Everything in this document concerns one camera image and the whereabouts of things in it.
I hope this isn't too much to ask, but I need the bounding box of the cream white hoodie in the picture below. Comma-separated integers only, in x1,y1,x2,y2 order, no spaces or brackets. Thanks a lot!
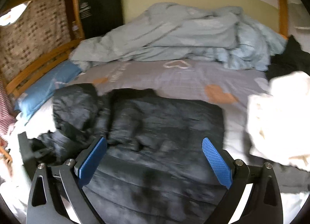
246,71,309,171

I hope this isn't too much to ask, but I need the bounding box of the black puffer jacket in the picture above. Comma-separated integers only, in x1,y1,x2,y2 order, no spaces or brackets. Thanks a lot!
28,83,226,223

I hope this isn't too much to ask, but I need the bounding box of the dark grey garment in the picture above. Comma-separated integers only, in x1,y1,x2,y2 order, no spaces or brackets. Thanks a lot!
273,163,310,194

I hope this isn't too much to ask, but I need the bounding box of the red checkered cloth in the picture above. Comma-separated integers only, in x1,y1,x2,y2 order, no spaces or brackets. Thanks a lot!
0,80,16,141

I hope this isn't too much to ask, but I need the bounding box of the blue pillow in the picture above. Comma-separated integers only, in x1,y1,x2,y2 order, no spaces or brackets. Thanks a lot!
15,60,81,123

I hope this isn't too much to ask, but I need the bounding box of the black garment pile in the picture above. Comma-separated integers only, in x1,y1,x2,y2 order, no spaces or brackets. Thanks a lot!
265,35,310,81

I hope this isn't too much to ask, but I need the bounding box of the checkered patterned curtain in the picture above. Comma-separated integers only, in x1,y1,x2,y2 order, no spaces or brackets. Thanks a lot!
1,0,71,82

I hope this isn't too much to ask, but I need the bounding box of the light blue rumpled duvet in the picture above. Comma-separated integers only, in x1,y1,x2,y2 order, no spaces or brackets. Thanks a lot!
69,3,286,71

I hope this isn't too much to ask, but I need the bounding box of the black hanging bag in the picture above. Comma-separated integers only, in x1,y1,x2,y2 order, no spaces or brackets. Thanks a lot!
78,0,124,39

